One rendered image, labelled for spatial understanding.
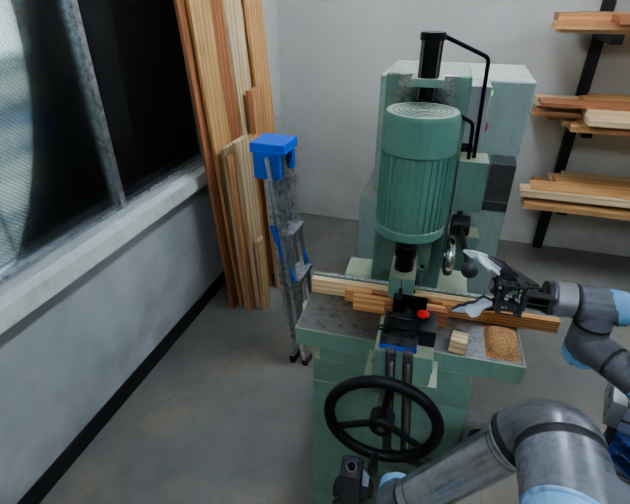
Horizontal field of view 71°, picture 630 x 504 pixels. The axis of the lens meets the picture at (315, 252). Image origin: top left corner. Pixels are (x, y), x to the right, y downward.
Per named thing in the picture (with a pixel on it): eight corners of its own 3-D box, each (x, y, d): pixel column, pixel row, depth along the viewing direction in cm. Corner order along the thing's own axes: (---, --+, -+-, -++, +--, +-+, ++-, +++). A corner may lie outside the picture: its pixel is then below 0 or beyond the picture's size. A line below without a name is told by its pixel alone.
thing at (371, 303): (352, 309, 129) (353, 295, 127) (353, 305, 131) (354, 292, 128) (441, 323, 124) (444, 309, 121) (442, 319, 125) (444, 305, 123)
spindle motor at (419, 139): (370, 241, 111) (379, 116, 95) (379, 211, 126) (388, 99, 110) (442, 250, 107) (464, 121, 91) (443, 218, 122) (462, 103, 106)
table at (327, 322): (284, 367, 118) (283, 350, 114) (313, 300, 143) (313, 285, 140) (527, 415, 104) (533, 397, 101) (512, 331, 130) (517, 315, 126)
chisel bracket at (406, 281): (386, 302, 124) (389, 277, 120) (392, 275, 136) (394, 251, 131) (413, 306, 122) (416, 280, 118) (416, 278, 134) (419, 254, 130)
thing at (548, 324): (344, 300, 133) (344, 289, 131) (345, 296, 134) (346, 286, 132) (556, 333, 120) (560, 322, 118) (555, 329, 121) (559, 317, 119)
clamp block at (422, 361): (370, 375, 111) (372, 349, 106) (377, 340, 122) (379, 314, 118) (430, 387, 108) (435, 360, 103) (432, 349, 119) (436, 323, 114)
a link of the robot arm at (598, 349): (591, 386, 95) (609, 348, 89) (550, 351, 104) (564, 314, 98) (617, 377, 97) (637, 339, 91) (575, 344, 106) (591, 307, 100)
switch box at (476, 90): (459, 143, 128) (469, 85, 120) (459, 133, 137) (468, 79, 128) (482, 144, 127) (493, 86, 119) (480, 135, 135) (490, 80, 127)
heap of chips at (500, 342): (485, 356, 112) (487, 348, 111) (482, 325, 123) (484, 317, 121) (521, 362, 111) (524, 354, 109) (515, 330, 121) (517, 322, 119)
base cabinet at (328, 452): (311, 512, 167) (310, 380, 131) (342, 395, 215) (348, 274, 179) (433, 545, 157) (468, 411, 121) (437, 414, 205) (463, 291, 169)
